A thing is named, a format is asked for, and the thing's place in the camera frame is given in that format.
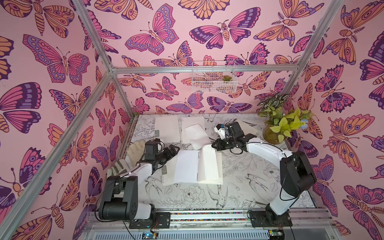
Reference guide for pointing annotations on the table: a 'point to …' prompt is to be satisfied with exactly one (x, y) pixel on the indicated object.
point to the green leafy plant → (281, 121)
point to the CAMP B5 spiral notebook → (247, 129)
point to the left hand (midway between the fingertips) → (176, 150)
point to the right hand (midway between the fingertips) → (213, 143)
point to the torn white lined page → (187, 122)
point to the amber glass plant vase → (270, 135)
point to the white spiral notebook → (167, 129)
